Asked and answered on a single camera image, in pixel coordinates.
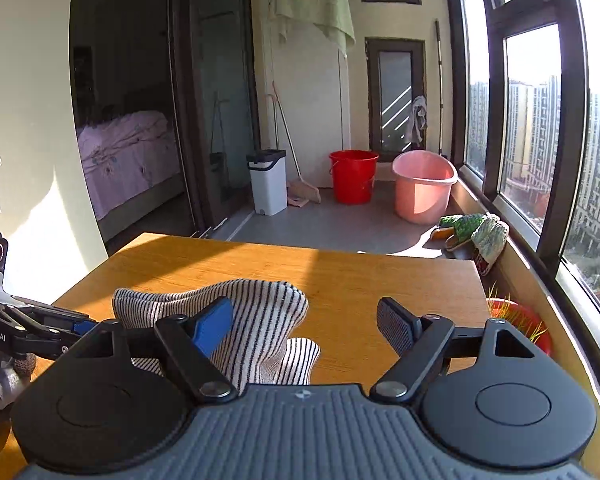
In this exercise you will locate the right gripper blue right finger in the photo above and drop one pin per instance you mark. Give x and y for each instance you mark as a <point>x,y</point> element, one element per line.
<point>401,328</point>

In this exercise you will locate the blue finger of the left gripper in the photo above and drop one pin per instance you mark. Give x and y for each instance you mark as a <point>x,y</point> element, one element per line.
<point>83,327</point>

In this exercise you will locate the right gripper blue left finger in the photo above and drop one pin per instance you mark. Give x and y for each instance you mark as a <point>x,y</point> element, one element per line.
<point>211,325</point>

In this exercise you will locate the striped knit garment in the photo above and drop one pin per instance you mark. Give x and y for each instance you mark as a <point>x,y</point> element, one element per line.
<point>259,348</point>

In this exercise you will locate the left hand in glove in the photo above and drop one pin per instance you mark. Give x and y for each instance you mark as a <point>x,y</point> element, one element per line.
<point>15,376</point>

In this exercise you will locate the red pot with grass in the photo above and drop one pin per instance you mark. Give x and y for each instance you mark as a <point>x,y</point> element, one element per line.
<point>524,319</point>

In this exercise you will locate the green white cloth pile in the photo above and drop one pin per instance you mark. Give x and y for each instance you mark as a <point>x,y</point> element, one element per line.
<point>487,234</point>

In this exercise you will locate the pink plastic tub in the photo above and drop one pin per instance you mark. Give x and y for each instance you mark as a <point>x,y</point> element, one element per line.
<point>424,182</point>

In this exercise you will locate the red plastic bucket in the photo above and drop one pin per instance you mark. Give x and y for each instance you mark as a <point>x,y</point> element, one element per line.
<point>353,176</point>

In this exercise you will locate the white trash bin black lid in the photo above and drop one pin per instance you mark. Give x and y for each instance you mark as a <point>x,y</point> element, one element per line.
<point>267,169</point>

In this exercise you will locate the pink bed cover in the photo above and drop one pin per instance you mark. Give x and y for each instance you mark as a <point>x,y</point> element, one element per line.
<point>125,157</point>

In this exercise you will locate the grey rag on window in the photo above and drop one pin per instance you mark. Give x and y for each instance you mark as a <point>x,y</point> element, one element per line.
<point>417,122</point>

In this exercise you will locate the long pole in corner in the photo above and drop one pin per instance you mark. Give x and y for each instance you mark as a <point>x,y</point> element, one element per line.
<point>437,31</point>

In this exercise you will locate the green hanging towel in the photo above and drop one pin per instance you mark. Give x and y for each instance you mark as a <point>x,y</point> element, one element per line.
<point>331,17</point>

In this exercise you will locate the broom with long handle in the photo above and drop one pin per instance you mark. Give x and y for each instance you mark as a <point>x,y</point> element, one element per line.
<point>300,187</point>

